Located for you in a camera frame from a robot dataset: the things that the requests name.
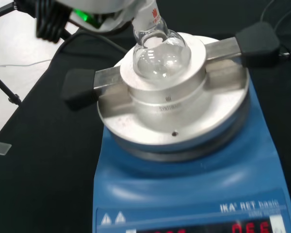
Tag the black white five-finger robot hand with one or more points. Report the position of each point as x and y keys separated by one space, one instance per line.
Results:
x=106 y=14

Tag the black cloth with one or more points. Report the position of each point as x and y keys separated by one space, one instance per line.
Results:
x=51 y=170

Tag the black tripod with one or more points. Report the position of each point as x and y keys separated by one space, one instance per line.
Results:
x=5 y=90

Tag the grey tape piece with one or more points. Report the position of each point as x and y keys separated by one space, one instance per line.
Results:
x=0 y=148

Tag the clear glass round-bottom flask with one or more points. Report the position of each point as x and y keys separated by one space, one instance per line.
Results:
x=160 y=58

